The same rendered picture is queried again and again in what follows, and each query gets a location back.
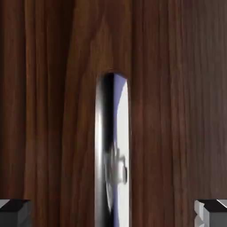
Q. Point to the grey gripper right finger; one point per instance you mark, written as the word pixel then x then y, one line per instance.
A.
pixel 212 214

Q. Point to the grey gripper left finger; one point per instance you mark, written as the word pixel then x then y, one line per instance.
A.
pixel 16 213

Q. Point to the dark wood drawer front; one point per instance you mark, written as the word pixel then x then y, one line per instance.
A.
pixel 168 106

